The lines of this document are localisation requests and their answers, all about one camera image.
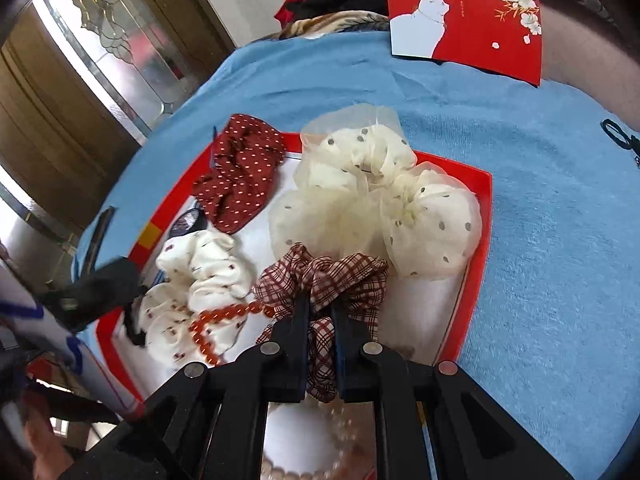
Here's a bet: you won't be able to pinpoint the red bead bracelet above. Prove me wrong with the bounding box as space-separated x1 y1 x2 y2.
188 300 277 366

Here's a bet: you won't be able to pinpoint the white dotted scrunchie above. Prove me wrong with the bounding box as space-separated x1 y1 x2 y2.
139 229 254 370

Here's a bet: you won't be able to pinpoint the red plaid scrunchie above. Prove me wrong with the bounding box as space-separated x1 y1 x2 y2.
253 243 388 403

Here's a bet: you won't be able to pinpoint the red jewelry box tray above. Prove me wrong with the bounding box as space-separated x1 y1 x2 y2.
89 148 492 479

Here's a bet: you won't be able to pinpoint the person's left hand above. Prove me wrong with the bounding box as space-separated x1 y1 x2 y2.
23 393 74 480

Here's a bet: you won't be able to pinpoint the blue towel cloth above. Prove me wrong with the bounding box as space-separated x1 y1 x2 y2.
99 32 639 479

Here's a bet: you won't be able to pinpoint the cream organza dotted scrunchie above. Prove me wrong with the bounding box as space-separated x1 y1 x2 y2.
269 104 483 280

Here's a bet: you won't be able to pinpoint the dark red dotted scrunchie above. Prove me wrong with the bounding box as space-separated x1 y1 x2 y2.
192 114 285 234

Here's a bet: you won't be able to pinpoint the wooden glass door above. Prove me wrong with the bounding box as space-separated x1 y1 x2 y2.
1 0 233 233

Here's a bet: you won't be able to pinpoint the black scissors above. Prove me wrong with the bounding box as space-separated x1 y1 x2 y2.
600 118 640 167

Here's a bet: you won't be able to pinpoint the red box lid with cat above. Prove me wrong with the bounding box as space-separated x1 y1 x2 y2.
387 0 542 86

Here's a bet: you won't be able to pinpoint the white pearl bracelet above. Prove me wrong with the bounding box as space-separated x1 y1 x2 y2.
259 398 362 480

